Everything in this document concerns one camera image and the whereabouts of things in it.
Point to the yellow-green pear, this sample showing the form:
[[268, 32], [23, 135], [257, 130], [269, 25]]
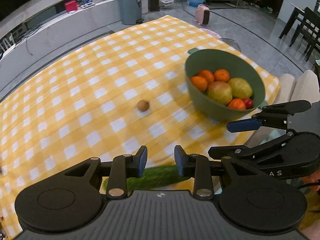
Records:
[[240, 88]]

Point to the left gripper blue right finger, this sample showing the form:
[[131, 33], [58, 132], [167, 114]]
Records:
[[198, 167]]

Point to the green cucumber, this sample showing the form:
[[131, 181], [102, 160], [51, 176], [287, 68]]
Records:
[[155, 177]]

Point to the brown longan middle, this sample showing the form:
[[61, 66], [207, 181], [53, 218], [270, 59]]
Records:
[[143, 105]]

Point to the orange tangerine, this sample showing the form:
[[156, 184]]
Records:
[[221, 75], [200, 83], [237, 104], [207, 74]]

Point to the small red tomato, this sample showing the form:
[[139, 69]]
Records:
[[248, 103]]

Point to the green colander bowl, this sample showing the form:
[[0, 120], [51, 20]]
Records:
[[213, 59]]

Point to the white tv console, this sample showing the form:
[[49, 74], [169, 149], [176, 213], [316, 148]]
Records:
[[55, 39]]

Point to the red box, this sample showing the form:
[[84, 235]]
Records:
[[71, 6]]

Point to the red-yellow apple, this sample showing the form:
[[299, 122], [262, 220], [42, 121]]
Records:
[[220, 92]]

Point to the black dining chair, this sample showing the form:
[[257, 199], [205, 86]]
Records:
[[308, 27]]

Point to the yellow white checkered tablecloth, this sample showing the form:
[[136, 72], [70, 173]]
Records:
[[85, 105]]

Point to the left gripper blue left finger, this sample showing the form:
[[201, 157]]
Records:
[[124, 167]]

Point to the white router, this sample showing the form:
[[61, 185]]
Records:
[[7, 45]]

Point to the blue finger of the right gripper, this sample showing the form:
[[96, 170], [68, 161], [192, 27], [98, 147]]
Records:
[[217, 152], [244, 125]]

